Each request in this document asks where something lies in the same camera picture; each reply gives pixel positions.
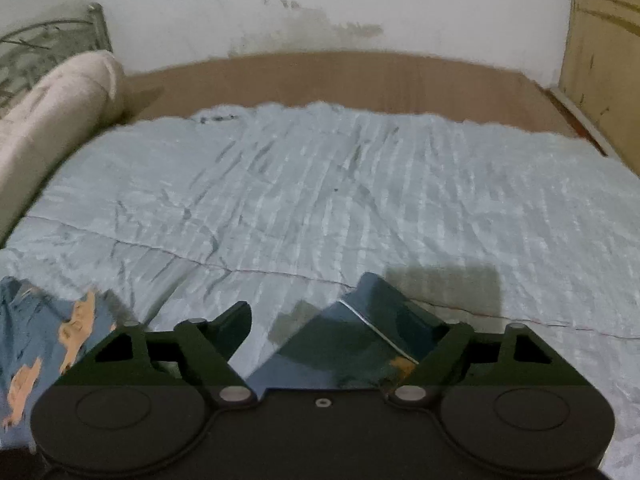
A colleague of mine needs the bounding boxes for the beige bolster pillow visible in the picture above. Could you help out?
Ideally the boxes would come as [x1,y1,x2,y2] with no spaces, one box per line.
[0,50,126,242]

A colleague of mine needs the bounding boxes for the metal scrollwork headboard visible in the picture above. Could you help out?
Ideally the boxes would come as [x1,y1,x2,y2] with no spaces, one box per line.
[0,4,113,111]

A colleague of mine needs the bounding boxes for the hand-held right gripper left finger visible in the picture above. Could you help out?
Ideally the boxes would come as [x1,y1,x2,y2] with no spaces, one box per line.
[52,301,257,407]

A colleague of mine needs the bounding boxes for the light blue quilted bed sheet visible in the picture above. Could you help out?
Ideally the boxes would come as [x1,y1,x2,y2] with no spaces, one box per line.
[0,102,640,466]

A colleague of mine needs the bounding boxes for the yellow wooden cabinet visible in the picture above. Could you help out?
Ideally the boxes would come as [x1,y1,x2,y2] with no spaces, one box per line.
[557,0,640,176]

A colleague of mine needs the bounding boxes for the brown mattress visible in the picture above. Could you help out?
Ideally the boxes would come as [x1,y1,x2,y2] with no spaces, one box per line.
[117,50,608,156]

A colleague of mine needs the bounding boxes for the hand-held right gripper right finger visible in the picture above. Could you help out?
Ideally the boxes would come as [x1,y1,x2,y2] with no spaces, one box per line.
[340,272,596,405]

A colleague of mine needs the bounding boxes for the blue pants with orange print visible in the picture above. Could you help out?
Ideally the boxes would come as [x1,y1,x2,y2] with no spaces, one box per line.
[0,276,118,448]

